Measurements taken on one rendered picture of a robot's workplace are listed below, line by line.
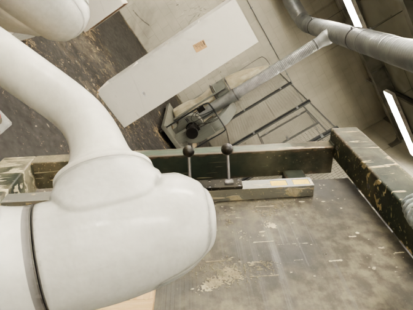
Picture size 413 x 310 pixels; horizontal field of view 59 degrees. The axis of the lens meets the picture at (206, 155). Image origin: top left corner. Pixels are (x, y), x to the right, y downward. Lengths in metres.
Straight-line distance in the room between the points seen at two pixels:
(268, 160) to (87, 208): 1.09
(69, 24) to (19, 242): 0.55
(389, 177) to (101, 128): 0.91
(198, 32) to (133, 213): 4.37
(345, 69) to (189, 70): 5.85
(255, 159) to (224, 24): 3.42
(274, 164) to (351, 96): 8.82
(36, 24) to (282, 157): 0.93
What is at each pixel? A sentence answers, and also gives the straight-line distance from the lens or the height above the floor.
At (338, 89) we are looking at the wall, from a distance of 9.97.
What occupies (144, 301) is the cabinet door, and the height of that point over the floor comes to 1.29.
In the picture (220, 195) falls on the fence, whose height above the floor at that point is 1.46.
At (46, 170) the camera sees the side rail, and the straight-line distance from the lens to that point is 1.44.
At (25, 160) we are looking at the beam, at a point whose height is 0.88.
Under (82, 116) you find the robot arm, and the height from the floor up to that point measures 1.54.
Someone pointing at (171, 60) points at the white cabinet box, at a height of 1.03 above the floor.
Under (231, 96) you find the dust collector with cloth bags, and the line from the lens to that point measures 6.58.
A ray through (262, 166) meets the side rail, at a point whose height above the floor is 1.60.
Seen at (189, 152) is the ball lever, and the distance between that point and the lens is 1.12.
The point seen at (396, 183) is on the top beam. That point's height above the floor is 1.91.
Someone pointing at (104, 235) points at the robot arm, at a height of 1.55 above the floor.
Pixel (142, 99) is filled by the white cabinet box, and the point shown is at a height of 0.44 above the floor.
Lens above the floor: 1.71
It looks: 11 degrees down
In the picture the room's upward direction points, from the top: 59 degrees clockwise
